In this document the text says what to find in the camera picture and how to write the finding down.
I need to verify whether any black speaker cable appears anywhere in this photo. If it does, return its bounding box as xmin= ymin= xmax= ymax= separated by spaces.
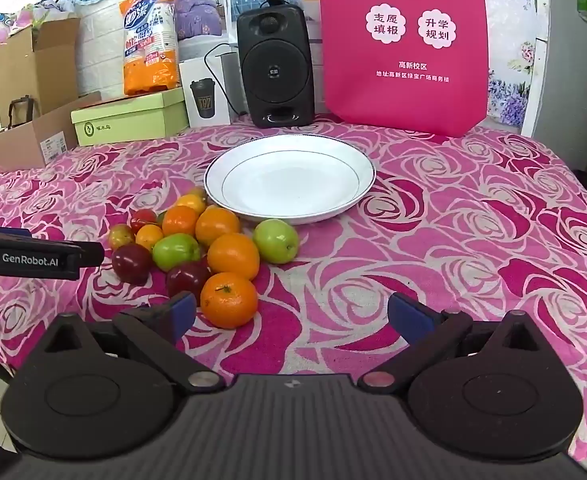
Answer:
xmin=204 ymin=41 xmax=250 ymax=117

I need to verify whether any green shoe box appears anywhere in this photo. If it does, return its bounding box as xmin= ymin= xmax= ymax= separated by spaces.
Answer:
xmin=70 ymin=87 xmax=191 ymax=147

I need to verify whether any small orange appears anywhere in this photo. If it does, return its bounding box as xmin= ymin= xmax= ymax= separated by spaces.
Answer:
xmin=135 ymin=224 xmax=165 ymax=251

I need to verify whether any orange paper cup pack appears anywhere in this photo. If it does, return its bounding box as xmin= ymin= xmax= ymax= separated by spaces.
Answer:
xmin=118 ymin=0 xmax=182 ymax=97

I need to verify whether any white round plate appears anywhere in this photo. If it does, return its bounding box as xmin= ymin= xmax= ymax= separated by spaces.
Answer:
xmin=204 ymin=134 xmax=377 ymax=226

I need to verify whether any tall open cardboard box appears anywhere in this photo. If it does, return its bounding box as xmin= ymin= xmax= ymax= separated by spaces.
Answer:
xmin=0 ymin=17 xmax=82 ymax=127

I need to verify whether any pink rose tablecloth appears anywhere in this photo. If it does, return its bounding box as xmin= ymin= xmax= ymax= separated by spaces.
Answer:
xmin=0 ymin=112 xmax=587 ymax=463

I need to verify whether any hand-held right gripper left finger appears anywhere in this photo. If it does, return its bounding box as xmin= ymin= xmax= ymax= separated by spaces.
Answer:
xmin=38 ymin=291 xmax=226 ymax=394

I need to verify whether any white box with cup picture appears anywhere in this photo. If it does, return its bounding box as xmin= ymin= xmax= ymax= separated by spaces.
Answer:
xmin=178 ymin=57 xmax=233 ymax=128

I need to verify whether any purple bedding poster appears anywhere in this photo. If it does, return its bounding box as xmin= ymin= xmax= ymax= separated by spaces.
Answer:
xmin=146 ymin=0 xmax=230 ymax=61

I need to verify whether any dark red apple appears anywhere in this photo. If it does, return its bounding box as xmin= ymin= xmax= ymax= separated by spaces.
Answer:
xmin=112 ymin=243 xmax=153 ymax=285
xmin=166 ymin=261 xmax=212 ymax=305

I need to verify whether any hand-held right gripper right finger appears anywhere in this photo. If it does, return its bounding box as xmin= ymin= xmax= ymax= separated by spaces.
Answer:
xmin=357 ymin=292 xmax=549 ymax=394

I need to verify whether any small red apple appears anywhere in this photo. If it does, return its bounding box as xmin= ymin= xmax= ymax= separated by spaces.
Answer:
xmin=130 ymin=208 xmax=159 ymax=234

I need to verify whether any yellow red apple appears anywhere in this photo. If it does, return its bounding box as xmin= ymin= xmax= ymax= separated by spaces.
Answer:
xmin=110 ymin=224 xmax=136 ymax=250

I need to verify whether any low cardboard box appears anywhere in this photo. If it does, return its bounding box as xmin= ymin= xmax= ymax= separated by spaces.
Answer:
xmin=0 ymin=92 xmax=102 ymax=172

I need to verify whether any orange with green stem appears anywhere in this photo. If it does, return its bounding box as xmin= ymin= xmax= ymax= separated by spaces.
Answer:
xmin=200 ymin=272 xmax=259 ymax=330

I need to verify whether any green apple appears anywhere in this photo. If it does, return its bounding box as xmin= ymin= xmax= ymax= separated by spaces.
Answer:
xmin=152 ymin=233 xmax=202 ymax=272
xmin=252 ymin=219 xmax=300 ymax=265

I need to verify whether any yellow orange fruit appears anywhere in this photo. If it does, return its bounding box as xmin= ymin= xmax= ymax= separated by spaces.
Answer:
xmin=174 ymin=187 xmax=209 ymax=215

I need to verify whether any black speaker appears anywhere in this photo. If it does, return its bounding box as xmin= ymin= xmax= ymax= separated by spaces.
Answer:
xmin=236 ymin=0 xmax=315 ymax=129

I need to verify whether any pink bag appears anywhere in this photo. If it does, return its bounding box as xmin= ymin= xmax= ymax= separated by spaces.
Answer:
xmin=317 ymin=0 xmax=489 ymax=138

